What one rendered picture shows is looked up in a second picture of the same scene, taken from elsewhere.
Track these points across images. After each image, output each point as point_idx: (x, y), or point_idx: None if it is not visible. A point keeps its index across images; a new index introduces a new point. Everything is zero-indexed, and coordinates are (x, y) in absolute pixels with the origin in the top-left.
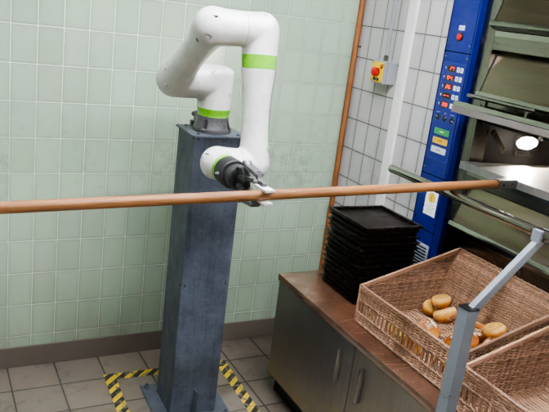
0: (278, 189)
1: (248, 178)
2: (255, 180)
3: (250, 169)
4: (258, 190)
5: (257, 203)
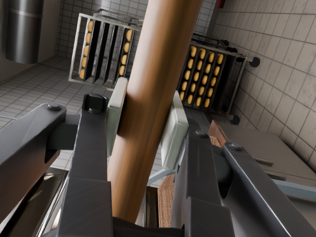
0: (107, 169)
1: (82, 152)
2: (86, 102)
3: (6, 132)
4: (128, 84)
5: (194, 128)
